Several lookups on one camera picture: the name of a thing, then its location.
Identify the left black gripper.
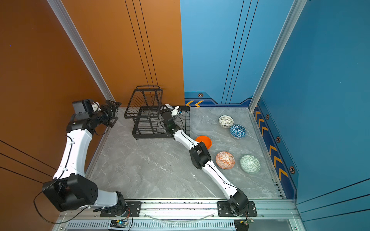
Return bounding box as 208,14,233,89
91,100,120,127

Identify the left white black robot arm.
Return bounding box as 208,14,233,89
42,99,128,217

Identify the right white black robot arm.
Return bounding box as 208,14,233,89
160,105,250,216

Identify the orange plastic bowl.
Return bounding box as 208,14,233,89
196,136,212,150

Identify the white lattice pattern bowl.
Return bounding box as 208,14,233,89
218,115,234,128

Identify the red geometric pattern bowl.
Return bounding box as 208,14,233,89
216,151,236,170

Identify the blue dotted pattern bowl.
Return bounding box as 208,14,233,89
229,124,247,139

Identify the green geometric pattern bowl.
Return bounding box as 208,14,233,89
240,155,261,174

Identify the left green circuit board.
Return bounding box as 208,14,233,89
109,219,129,230

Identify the green circuit board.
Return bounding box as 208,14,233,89
109,219,129,230
234,218,254,231

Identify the right green circuit board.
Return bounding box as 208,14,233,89
234,218,254,231

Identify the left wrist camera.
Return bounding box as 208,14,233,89
72,99,101,115

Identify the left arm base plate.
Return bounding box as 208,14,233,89
100,201,142,218

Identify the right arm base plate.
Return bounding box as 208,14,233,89
216,201,258,217

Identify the aluminium front rail frame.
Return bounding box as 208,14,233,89
53,199,305,231

